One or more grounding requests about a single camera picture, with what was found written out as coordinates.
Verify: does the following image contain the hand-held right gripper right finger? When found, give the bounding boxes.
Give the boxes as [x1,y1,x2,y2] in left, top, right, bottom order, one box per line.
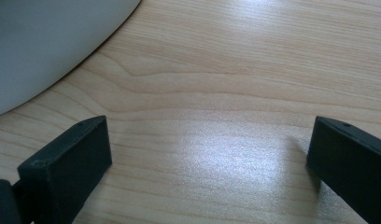
[305,115,381,224]

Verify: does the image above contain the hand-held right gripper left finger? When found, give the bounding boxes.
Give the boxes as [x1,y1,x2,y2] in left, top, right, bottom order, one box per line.
[17,115,113,224]

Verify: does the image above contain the white lidded trash can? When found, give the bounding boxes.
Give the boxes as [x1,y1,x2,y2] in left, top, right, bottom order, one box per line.
[0,0,142,119]

